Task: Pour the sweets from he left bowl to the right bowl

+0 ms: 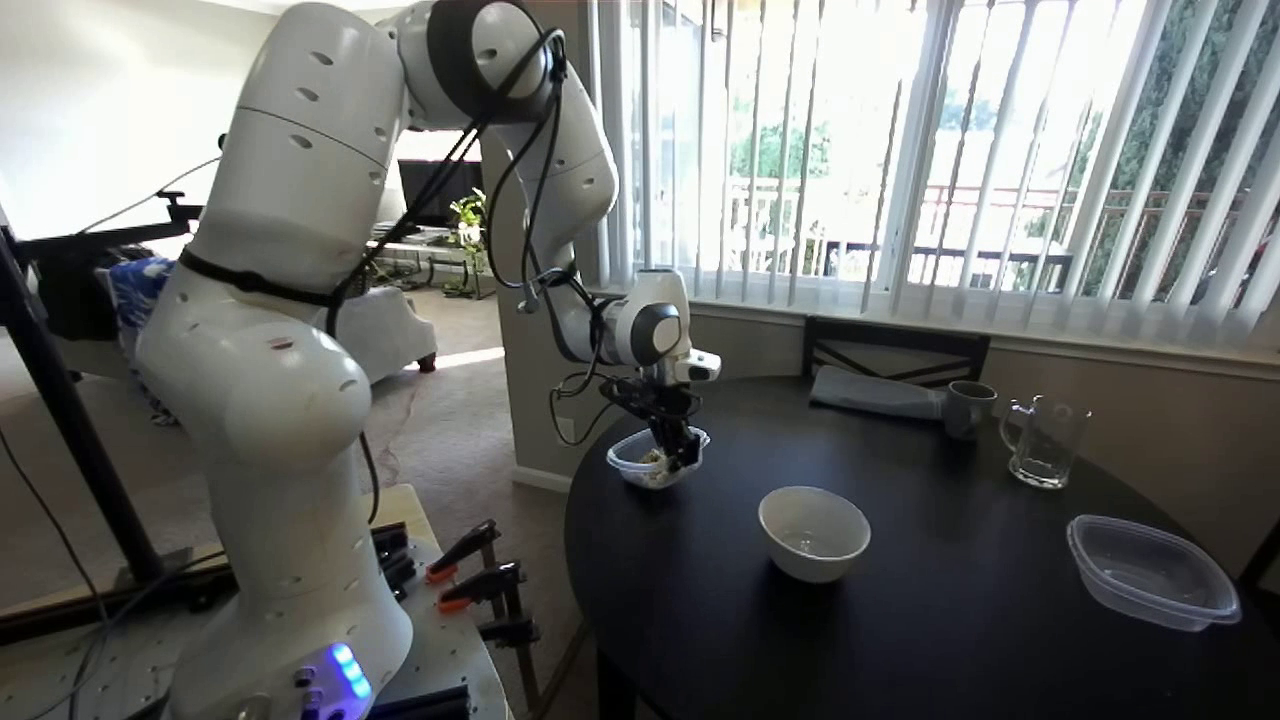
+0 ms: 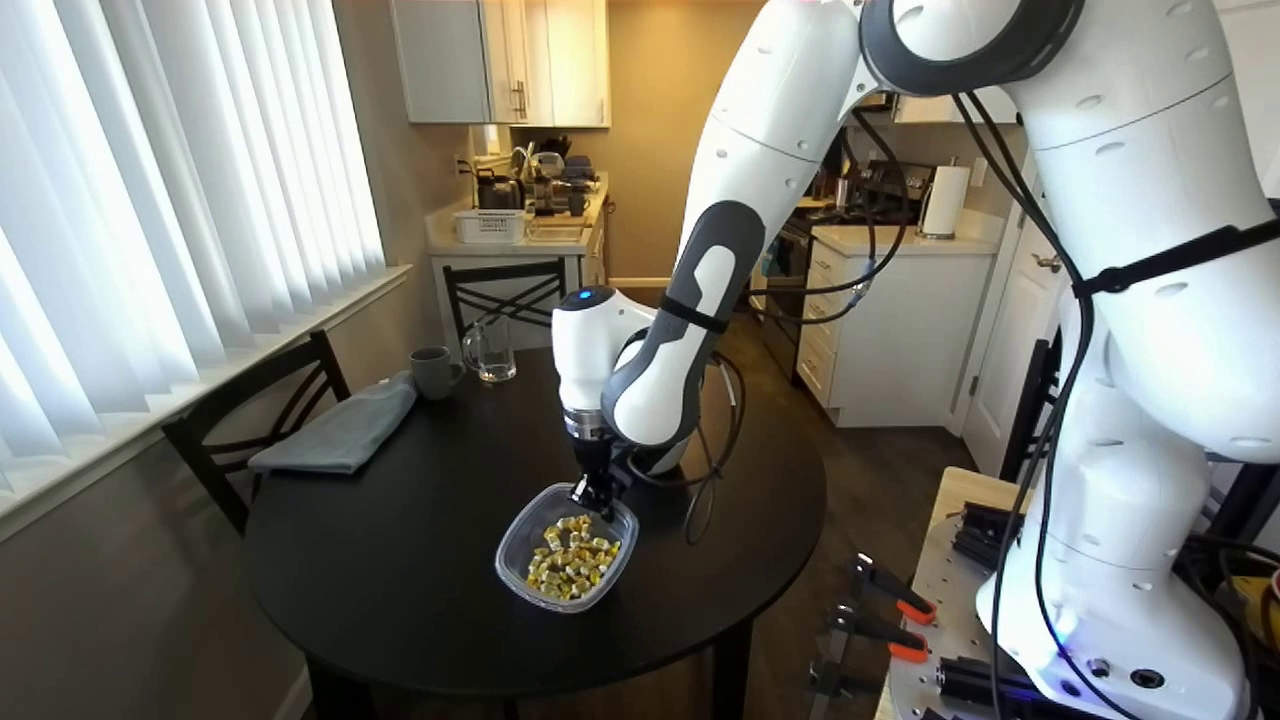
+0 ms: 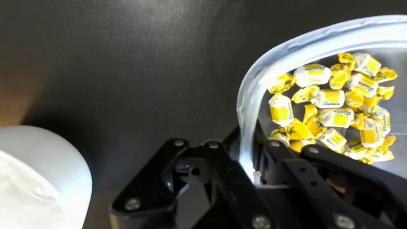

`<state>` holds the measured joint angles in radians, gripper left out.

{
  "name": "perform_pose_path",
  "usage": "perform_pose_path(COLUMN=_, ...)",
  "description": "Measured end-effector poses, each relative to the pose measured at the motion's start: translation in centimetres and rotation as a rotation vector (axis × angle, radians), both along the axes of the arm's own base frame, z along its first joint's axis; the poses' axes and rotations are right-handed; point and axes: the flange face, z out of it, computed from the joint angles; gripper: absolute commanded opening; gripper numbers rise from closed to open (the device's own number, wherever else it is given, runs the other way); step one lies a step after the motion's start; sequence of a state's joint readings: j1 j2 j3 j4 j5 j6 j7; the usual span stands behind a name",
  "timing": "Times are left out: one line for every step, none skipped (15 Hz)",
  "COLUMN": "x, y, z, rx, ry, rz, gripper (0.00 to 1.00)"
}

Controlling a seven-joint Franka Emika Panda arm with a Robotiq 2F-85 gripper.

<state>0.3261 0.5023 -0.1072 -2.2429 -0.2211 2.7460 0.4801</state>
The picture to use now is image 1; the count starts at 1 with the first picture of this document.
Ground black orange-tipped spring clamp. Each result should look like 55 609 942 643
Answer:
423 518 504 587
436 558 528 621

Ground grey folded cloth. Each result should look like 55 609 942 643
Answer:
802 360 951 427

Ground black television screen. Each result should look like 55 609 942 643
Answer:
396 158 488 229

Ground white vertical window blinds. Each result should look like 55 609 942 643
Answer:
593 0 1280 352

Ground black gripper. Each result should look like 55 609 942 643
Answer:
613 377 708 471

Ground blue bag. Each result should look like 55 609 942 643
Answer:
104 252 178 340

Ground light grey sofa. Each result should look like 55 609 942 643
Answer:
331 283 442 392

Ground green potted plant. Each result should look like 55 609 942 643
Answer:
442 185 495 302

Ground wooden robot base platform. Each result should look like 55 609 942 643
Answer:
0 481 518 720

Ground empty clear plastic container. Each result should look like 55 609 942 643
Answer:
1065 514 1245 636

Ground dark grey mug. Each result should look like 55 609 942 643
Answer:
940 381 1001 446

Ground black mounting block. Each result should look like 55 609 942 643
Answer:
366 521 418 599

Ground small clear plastic sweets container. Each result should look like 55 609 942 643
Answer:
603 419 715 495

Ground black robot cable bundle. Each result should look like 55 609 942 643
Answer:
320 20 633 528

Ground white ceramic bowl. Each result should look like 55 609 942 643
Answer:
754 481 874 587

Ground black flat box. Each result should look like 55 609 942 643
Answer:
370 685 477 720

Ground black tripod stand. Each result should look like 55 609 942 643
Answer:
0 187 231 604

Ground clear glass mug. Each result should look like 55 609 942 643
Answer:
994 392 1095 493

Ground low television table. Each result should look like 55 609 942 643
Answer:
374 232 471 295

